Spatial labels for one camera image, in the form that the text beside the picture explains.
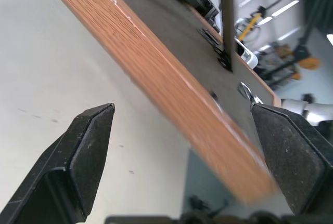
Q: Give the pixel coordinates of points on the cluttered storage shelf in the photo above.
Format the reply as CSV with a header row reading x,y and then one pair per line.
x,y
278,65

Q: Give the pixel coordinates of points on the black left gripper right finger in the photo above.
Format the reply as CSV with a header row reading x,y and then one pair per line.
x,y
291,156

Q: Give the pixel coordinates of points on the yellow metal stand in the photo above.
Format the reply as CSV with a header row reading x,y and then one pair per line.
x,y
251,22

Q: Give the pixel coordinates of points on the black tripod stand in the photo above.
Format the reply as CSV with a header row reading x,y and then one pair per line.
x,y
302,51

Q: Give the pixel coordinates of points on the orange round object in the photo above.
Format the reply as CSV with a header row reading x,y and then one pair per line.
x,y
309,63

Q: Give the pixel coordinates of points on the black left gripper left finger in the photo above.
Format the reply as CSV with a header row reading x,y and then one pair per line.
x,y
78,161

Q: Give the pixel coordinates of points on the wooden edged grey table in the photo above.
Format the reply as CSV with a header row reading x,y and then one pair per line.
x,y
156,65

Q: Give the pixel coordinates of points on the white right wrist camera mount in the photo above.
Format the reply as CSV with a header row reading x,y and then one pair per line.
x,y
250,58

